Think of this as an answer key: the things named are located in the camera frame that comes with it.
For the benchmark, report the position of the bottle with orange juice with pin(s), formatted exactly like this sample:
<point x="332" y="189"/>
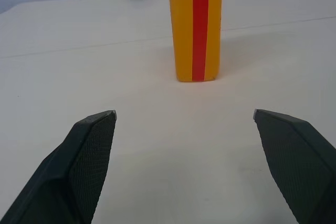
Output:
<point x="181" y="37"/>

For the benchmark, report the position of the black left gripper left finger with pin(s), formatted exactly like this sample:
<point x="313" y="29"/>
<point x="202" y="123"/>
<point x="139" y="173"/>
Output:
<point x="65" y="171"/>

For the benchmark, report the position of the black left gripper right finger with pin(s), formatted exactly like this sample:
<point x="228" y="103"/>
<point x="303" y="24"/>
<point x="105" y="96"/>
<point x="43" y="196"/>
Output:
<point x="299" y="166"/>

